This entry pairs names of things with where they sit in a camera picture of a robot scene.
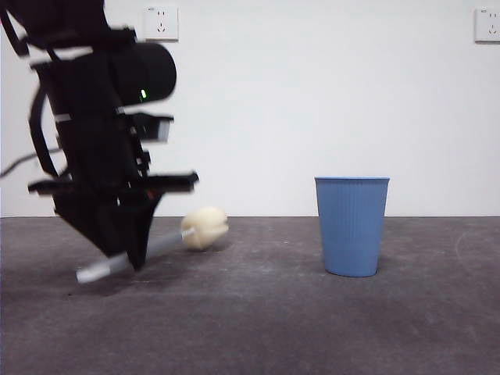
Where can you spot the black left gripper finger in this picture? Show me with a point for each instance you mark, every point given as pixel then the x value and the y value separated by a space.
pixel 93 222
pixel 138 226

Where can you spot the blue ribbed plastic cup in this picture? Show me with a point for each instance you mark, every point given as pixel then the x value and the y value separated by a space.
pixel 351 226

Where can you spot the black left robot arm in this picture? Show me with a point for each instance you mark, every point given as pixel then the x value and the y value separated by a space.
pixel 148 70

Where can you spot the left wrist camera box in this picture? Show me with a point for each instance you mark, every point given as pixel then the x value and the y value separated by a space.
pixel 160 129

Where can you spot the white wall socket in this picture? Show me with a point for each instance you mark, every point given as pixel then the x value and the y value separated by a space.
pixel 488 25
pixel 164 23

